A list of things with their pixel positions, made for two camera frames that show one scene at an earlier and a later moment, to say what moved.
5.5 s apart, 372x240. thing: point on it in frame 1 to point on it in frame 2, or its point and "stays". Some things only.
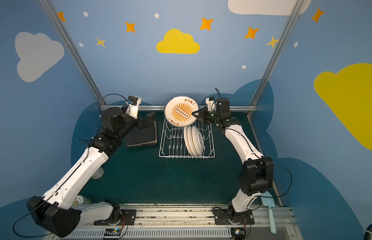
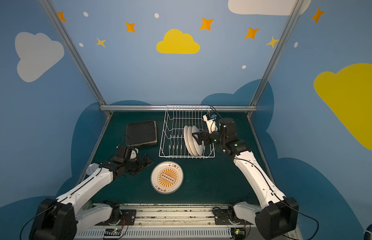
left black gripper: (145, 122) to (141, 165)
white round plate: (185, 134) stays
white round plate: (178, 111) to (167, 177)
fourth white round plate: (197, 140) stays
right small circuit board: (238, 233) stays
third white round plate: (190, 141) stays
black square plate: (137, 136) stays
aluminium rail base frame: (191, 223) stays
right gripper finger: (199, 114) to (197, 139)
